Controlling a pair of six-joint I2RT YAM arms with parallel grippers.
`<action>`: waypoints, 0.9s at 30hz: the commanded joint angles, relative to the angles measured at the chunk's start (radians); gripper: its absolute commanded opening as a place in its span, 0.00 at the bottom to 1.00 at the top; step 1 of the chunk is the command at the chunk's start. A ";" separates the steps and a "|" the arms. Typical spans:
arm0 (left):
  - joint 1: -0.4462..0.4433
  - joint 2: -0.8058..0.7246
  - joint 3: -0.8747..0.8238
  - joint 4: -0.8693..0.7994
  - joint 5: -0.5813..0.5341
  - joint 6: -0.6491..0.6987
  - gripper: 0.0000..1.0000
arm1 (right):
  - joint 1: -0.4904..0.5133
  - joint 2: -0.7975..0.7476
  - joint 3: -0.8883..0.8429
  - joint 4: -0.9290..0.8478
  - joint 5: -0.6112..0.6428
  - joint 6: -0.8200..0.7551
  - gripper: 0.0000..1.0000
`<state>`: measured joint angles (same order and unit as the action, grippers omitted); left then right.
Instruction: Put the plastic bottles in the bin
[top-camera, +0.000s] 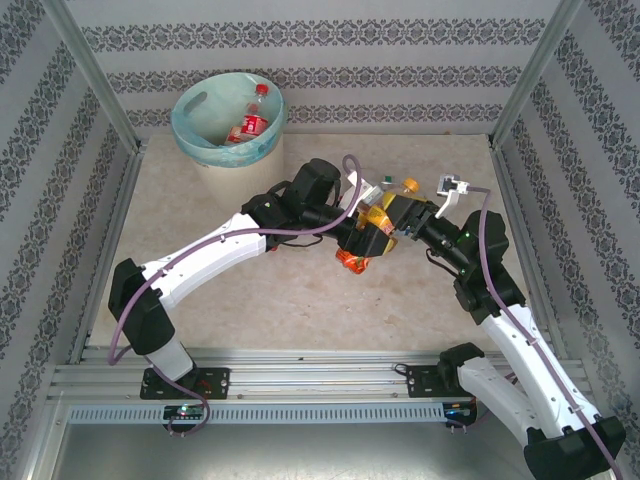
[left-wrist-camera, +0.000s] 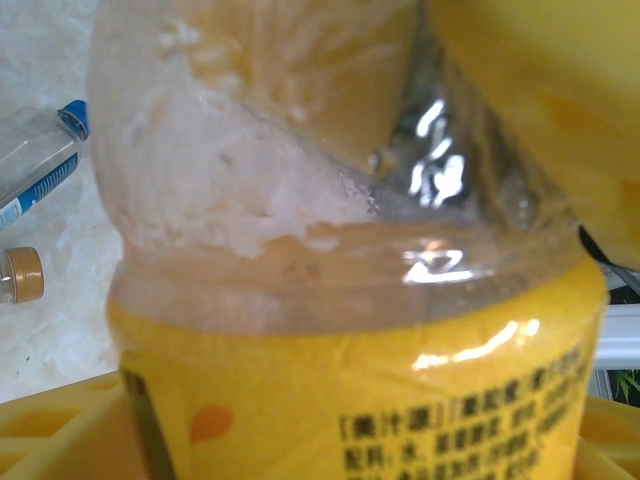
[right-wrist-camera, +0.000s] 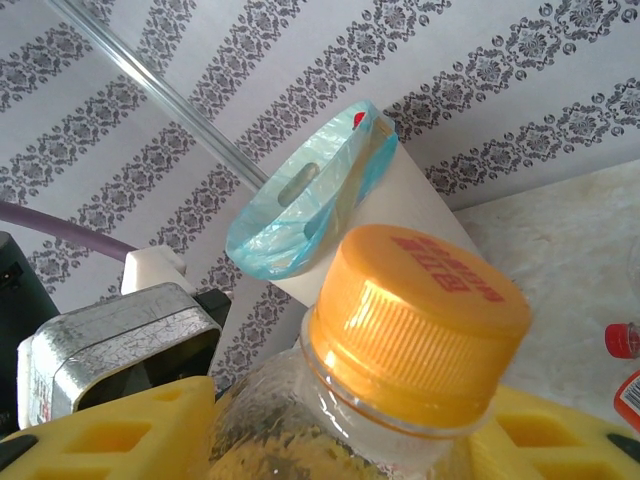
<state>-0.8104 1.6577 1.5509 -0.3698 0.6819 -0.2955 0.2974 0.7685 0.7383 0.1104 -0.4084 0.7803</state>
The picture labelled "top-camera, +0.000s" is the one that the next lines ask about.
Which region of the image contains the juice bottle yellow cap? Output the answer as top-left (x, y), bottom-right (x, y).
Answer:
top-left (360, 178), bottom-right (422, 236)

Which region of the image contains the clear bottle green cap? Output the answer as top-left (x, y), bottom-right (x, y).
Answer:
top-left (369, 172), bottom-right (407, 197)

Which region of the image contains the long clear cola bottle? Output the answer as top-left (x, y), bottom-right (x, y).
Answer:
top-left (239, 83), bottom-right (272, 139)

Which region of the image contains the white ribbed waste bin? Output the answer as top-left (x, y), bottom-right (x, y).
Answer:
top-left (192, 135), bottom-right (286, 215)

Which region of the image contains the right controller board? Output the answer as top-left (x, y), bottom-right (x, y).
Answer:
top-left (443, 401), bottom-right (479, 420)

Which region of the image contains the controller board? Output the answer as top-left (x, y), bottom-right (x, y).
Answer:
top-left (163, 404), bottom-right (207, 422)
top-left (443, 401), bottom-right (479, 420)

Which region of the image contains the left controller board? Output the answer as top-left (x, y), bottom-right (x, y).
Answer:
top-left (163, 404), bottom-right (207, 422)

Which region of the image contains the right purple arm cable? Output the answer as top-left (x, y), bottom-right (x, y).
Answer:
top-left (464, 185), bottom-right (626, 480)

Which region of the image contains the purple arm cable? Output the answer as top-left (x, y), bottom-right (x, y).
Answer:
top-left (107, 154), bottom-right (362, 437)
top-left (464, 185), bottom-right (626, 480)

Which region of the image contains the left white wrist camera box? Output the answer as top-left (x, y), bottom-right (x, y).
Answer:
top-left (343, 169), bottom-right (385, 207)

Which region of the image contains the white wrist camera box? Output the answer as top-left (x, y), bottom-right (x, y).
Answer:
top-left (343, 169), bottom-right (385, 207)
top-left (433, 173), bottom-right (472, 220)

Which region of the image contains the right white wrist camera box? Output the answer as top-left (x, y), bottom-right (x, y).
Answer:
top-left (433, 173), bottom-right (472, 220)

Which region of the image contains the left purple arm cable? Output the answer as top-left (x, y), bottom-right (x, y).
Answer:
top-left (107, 154), bottom-right (362, 437)

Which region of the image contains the right aluminium side rail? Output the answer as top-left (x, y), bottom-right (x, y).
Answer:
top-left (489, 134), bottom-right (569, 361)

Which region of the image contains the aluminium side rail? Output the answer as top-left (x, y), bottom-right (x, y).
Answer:
top-left (489, 134), bottom-right (569, 361)
top-left (69, 139), bottom-right (146, 366)

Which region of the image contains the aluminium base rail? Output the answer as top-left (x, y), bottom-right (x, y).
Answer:
top-left (49, 347), bottom-right (586, 404)

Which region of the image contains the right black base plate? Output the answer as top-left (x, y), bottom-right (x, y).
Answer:
top-left (404, 364), bottom-right (481, 400)

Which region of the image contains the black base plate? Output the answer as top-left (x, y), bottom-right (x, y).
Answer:
top-left (139, 367), bottom-right (232, 401)
top-left (404, 364), bottom-right (481, 400)

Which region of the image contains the grey slotted cable duct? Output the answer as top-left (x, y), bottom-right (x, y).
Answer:
top-left (67, 403), bottom-right (449, 426)

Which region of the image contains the left aluminium side rail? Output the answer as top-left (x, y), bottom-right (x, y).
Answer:
top-left (69, 139), bottom-right (146, 366)

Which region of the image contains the right aluminium frame post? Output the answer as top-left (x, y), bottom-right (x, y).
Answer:
top-left (492, 0), bottom-right (586, 149)

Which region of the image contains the aluminium frame post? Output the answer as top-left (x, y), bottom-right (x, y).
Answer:
top-left (42, 0), bottom-right (144, 151)
top-left (492, 0), bottom-right (586, 149)

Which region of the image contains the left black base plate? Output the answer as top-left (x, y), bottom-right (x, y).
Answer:
top-left (139, 367), bottom-right (232, 401)

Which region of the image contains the left aluminium frame post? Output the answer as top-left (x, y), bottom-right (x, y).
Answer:
top-left (42, 0), bottom-right (144, 151)

